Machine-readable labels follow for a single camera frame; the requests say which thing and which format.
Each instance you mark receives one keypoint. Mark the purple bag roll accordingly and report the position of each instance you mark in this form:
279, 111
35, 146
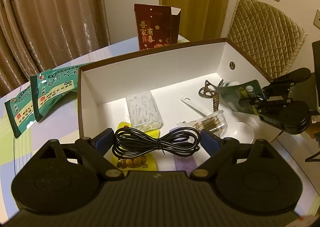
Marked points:
186, 164

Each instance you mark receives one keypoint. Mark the rear green rice bag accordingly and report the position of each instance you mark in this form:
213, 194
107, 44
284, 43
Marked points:
20, 112

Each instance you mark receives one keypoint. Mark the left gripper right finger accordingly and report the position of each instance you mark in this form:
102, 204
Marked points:
218, 149

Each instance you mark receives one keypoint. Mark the dark green card packet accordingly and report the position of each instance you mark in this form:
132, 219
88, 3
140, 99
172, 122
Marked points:
241, 97

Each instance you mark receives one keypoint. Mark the front green rice bag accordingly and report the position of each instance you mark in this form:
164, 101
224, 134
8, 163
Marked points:
48, 87

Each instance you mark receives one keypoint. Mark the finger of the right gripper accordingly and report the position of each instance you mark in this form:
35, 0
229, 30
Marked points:
291, 79
252, 106

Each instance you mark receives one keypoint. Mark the clear floss pick box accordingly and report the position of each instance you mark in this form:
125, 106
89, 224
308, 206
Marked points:
143, 111

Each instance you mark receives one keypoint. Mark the cotton swab packet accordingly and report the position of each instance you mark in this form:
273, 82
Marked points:
214, 122

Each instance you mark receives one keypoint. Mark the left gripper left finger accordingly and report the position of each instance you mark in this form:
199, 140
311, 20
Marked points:
92, 151

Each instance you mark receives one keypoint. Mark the dark red gift bag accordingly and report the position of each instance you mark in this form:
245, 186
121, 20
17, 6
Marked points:
157, 25

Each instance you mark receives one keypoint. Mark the green rice bag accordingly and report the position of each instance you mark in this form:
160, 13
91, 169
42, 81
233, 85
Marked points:
20, 112
48, 87

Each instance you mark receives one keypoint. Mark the quilted beige chair cover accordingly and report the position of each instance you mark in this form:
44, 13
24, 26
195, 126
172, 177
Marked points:
269, 38

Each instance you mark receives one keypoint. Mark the brown cardboard storage box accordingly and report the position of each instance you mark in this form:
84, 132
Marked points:
170, 73

